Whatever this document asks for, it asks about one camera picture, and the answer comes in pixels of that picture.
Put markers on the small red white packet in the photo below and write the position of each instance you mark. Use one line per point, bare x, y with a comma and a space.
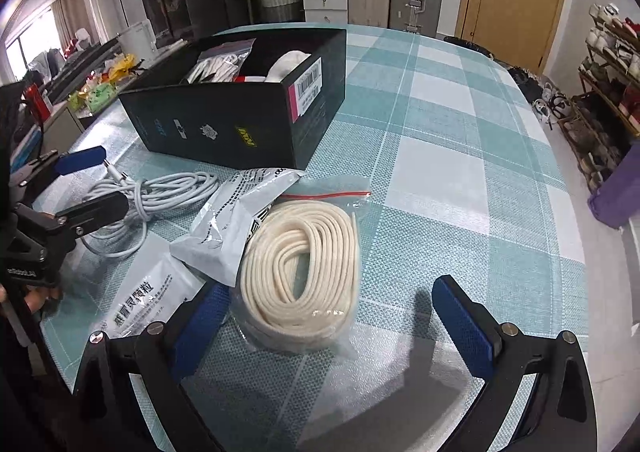
247, 78

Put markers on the yellow wooden door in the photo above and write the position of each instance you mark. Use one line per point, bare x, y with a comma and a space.
515, 2

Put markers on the red bottle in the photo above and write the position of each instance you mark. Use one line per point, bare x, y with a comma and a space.
39, 102

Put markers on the grey white plastic packet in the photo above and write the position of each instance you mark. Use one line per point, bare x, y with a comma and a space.
220, 232

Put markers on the black cardboard box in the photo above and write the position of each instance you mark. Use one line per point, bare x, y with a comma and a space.
210, 127

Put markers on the white electric kettle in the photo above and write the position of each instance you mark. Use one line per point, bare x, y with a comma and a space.
140, 38

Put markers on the pile of shoes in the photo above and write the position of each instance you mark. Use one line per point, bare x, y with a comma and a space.
542, 97

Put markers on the brown curtain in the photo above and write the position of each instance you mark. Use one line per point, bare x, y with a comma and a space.
72, 14

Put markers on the black door mat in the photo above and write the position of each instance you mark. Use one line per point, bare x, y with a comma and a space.
467, 44

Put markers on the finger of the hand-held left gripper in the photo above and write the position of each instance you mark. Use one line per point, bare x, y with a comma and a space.
80, 158
100, 212

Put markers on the white plush toy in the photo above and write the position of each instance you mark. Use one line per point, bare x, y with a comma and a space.
290, 64

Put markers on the green plastic container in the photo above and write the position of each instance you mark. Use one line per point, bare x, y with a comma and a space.
95, 96

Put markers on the yellow plastic bag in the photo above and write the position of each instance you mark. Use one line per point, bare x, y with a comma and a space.
125, 67

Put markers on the woven storage basket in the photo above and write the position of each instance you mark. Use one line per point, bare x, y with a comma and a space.
279, 4

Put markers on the person's left hand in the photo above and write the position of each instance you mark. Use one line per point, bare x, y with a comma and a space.
40, 298

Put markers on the wooden shoe rack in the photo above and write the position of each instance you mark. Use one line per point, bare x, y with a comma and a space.
607, 97

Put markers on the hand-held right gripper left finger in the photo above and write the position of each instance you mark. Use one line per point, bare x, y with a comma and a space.
200, 327

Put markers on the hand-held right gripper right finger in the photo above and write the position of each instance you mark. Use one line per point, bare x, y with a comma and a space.
462, 327

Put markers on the green checked tablecloth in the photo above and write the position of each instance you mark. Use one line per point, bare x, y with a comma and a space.
450, 182

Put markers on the purple cloth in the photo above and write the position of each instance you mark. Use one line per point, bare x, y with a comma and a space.
617, 197

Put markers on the zip bag of white shoelaces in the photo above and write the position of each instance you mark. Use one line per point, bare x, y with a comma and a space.
215, 67

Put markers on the white medicine packet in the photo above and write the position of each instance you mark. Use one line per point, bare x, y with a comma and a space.
145, 292

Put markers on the bag of cream shoelaces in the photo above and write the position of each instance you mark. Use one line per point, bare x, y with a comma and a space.
280, 312

